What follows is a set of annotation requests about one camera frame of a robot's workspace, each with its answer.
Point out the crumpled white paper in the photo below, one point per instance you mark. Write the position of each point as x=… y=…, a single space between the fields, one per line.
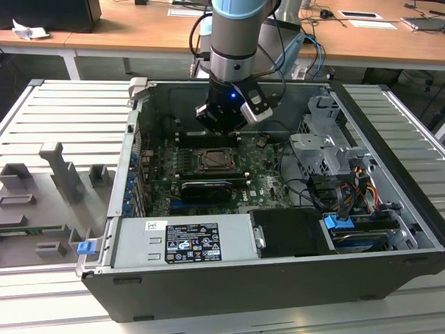
x=28 y=32

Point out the black box device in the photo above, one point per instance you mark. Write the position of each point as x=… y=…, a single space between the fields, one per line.
x=52 y=14

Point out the grey parts rack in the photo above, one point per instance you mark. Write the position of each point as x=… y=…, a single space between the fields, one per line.
x=41 y=195

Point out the green motherboard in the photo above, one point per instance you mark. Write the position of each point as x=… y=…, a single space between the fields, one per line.
x=267 y=184

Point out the grey power supply with label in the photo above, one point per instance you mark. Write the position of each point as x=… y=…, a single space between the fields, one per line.
x=139 y=243

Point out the blue plastic latch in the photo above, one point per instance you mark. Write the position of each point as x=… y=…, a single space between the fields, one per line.
x=85 y=248

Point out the black plastic shroud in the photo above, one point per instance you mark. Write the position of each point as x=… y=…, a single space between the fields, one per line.
x=288 y=233

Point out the round coin cell battery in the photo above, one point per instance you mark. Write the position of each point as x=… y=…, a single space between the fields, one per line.
x=261 y=142

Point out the white paper sheet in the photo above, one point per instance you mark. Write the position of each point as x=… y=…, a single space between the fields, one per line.
x=372 y=24

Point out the black computer mouse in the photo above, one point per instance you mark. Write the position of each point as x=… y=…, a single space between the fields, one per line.
x=327 y=14

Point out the perforated metal drive cage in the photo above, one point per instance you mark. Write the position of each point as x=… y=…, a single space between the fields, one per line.
x=313 y=142

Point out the grey laptop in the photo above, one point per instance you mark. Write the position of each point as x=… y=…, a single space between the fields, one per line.
x=424 y=23

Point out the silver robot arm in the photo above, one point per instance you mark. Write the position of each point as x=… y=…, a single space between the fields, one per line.
x=233 y=41

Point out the grey plastic case latch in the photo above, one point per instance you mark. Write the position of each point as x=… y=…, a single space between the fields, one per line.
x=137 y=87

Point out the hard disk in blue carrier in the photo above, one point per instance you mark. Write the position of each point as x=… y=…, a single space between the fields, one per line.
x=339 y=222

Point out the black CPU socket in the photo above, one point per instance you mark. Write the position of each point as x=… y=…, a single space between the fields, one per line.
x=200 y=163

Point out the green RAM stick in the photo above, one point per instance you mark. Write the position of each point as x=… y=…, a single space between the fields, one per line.
x=28 y=230

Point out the black and grey PC case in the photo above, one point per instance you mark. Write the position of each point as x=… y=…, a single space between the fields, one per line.
x=243 y=292

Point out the black RAM slot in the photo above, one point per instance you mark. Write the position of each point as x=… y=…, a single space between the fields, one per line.
x=194 y=136
x=222 y=179
x=215 y=175
x=187 y=132
x=208 y=144
x=208 y=140

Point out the white wrist camera on bracket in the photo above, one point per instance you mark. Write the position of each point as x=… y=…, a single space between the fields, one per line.
x=257 y=106

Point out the wooden desk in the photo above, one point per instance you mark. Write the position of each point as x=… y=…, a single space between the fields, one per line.
x=57 y=39
x=139 y=31

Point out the black graphics card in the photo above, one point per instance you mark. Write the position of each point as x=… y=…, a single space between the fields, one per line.
x=208 y=193

